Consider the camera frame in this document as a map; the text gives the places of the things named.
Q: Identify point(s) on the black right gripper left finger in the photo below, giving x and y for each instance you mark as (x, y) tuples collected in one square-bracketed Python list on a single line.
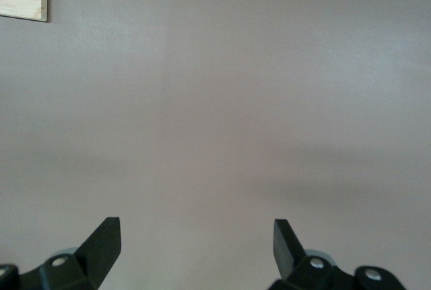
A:
[(94, 253)]

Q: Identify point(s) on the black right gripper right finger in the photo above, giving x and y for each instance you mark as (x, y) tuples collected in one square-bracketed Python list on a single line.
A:
[(286, 253)]

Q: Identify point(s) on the brown table cover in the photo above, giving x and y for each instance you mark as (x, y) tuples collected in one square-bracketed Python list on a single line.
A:
[(215, 101)]

